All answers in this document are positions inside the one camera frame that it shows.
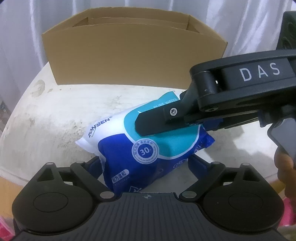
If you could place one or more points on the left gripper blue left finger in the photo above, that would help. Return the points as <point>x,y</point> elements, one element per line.
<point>87,174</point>

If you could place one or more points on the person's right hand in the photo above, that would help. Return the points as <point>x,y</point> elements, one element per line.
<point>286,172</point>

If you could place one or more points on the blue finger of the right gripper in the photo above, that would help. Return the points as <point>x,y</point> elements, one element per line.
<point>167,114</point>
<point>228,122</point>

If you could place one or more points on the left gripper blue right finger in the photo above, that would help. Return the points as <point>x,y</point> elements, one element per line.
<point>207,175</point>

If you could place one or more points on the brown cardboard box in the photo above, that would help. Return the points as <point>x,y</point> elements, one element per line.
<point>130,46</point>

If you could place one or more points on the blue wet wipes pack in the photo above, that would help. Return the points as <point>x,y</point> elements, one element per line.
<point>131,162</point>

